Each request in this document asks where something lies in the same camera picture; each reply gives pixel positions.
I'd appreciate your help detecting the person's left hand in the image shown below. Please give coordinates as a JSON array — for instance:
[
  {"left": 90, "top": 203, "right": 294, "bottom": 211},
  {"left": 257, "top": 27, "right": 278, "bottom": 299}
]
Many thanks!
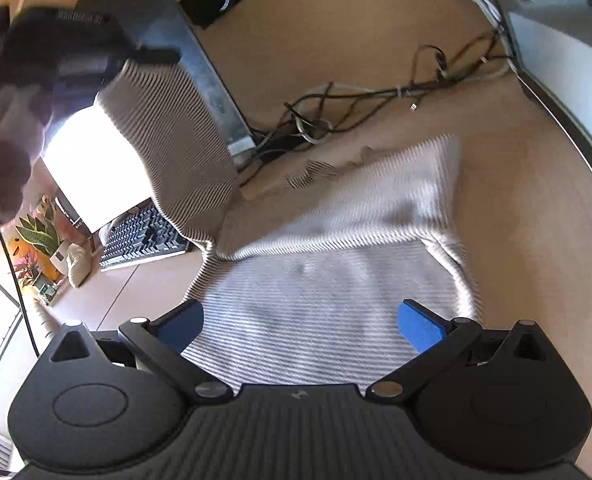
[{"left": 0, "top": 82, "right": 54, "bottom": 233}]

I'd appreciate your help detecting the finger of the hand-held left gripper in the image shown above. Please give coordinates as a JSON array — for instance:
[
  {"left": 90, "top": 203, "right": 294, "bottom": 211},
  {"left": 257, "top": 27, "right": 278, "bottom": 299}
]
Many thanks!
[{"left": 126, "top": 47, "right": 182, "bottom": 66}]

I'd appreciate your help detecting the striped beige shirt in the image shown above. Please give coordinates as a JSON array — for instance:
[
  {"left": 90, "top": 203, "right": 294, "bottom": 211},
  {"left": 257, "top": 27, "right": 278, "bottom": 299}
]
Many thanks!
[{"left": 93, "top": 60, "right": 483, "bottom": 396}]

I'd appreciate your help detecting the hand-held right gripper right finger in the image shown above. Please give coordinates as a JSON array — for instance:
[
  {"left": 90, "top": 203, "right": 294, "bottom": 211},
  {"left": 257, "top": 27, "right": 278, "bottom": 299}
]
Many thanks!
[{"left": 366, "top": 299, "right": 552, "bottom": 403}]

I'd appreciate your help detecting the black computer monitor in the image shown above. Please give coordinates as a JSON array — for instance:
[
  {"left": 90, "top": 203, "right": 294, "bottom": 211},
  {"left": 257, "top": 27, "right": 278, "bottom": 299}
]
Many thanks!
[{"left": 38, "top": 0, "right": 258, "bottom": 235}]

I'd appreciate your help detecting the potted green plant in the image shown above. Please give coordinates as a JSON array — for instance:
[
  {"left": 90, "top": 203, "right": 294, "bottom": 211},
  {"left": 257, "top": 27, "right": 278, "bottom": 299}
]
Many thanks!
[{"left": 15, "top": 199, "right": 73, "bottom": 281}]

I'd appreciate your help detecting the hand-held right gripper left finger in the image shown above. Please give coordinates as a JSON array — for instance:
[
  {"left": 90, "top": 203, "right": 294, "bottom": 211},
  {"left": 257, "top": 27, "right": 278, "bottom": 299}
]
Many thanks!
[{"left": 41, "top": 299, "right": 230, "bottom": 402}]

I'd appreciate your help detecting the white computer case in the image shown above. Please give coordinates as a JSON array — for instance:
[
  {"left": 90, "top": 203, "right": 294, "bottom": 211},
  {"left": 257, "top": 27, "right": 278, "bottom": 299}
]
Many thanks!
[{"left": 478, "top": 0, "right": 592, "bottom": 198}]

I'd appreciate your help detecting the black cable bundle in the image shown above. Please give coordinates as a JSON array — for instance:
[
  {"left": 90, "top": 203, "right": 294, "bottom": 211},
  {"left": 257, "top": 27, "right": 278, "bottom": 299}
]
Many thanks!
[{"left": 235, "top": 30, "right": 521, "bottom": 172}]

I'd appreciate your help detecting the black keyboard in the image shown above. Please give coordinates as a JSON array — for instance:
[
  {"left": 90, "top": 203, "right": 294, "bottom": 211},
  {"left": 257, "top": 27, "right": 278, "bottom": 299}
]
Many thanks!
[{"left": 97, "top": 202, "right": 193, "bottom": 272}]

